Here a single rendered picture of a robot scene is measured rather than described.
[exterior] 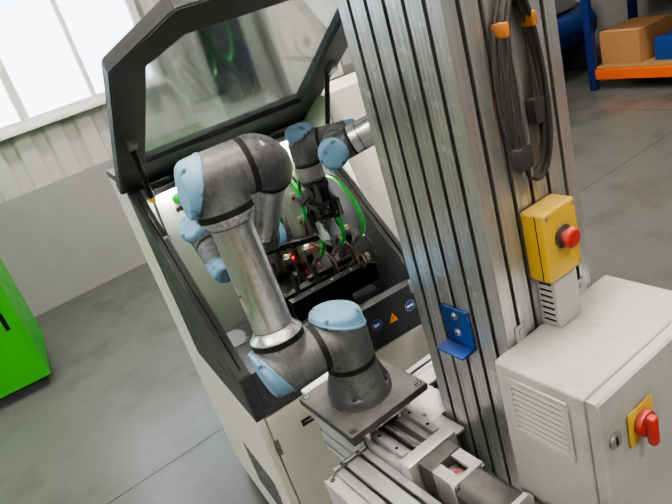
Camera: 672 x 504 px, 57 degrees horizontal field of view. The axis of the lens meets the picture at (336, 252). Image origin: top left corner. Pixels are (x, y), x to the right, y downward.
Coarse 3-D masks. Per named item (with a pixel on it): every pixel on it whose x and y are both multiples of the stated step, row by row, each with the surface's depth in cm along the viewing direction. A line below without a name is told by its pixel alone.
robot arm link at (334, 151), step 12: (360, 120) 148; (336, 132) 150; (348, 132) 148; (360, 132) 147; (324, 144) 148; (336, 144) 147; (348, 144) 149; (360, 144) 148; (372, 144) 149; (324, 156) 148; (336, 156) 148; (348, 156) 150; (336, 168) 150
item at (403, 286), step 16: (400, 288) 201; (368, 304) 197; (384, 304) 199; (400, 304) 202; (416, 304) 206; (368, 320) 197; (384, 320) 200; (400, 320) 204; (416, 320) 207; (384, 336) 202; (256, 384) 182; (272, 400) 186; (288, 400) 189
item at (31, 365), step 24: (0, 264) 433; (0, 288) 385; (0, 312) 388; (24, 312) 432; (0, 336) 391; (24, 336) 398; (0, 360) 394; (24, 360) 401; (0, 384) 398; (24, 384) 405; (48, 384) 417; (0, 408) 406
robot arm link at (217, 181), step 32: (192, 160) 116; (224, 160) 116; (192, 192) 114; (224, 192) 116; (256, 192) 123; (224, 224) 118; (224, 256) 122; (256, 256) 122; (256, 288) 123; (256, 320) 126; (288, 320) 128; (256, 352) 128; (288, 352) 126; (320, 352) 130; (288, 384) 127
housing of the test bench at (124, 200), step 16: (112, 176) 219; (128, 192) 208; (128, 208) 221; (144, 240) 222; (160, 272) 223; (160, 288) 246; (176, 320) 248; (192, 352) 250; (208, 384) 251; (224, 416) 253; (240, 448) 255
